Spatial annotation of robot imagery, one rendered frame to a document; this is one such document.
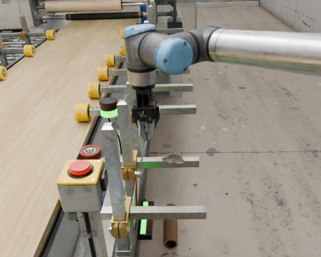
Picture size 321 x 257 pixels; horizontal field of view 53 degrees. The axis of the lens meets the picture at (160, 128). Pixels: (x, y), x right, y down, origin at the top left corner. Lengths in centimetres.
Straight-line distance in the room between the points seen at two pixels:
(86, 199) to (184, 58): 43
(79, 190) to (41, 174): 61
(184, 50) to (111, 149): 31
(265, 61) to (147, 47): 30
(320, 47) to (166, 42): 34
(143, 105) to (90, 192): 46
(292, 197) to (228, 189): 45
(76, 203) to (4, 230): 45
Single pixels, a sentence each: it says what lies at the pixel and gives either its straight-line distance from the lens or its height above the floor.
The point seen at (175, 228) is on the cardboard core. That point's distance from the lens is 206.
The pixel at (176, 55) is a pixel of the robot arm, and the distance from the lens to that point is 82.
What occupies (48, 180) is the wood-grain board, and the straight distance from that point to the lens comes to 115.
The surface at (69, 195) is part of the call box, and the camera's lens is 60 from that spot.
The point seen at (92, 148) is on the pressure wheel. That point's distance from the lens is 126.
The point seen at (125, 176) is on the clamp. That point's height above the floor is 85.
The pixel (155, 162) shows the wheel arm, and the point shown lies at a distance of 123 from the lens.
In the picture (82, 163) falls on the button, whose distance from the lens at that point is 60.
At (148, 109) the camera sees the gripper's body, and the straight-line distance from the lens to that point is 98.
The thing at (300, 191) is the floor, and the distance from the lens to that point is 257.
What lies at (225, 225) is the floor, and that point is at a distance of 220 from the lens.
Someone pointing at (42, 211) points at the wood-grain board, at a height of 90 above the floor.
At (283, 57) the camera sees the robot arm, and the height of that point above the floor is 136.
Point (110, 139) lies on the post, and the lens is 84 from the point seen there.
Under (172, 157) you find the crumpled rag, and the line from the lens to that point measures 123.
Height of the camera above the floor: 157
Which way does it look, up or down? 29 degrees down
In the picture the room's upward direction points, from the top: 2 degrees counter-clockwise
